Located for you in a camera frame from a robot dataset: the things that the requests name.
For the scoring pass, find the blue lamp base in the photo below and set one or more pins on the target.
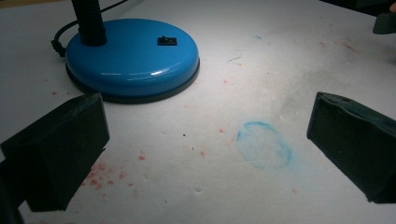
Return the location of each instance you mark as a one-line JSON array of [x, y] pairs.
[[130, 65]]

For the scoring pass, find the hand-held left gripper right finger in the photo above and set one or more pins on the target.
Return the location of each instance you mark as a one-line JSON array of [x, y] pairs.
[[355, 146]]

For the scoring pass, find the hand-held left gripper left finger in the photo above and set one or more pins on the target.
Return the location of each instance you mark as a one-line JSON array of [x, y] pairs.
[[53, 149]]

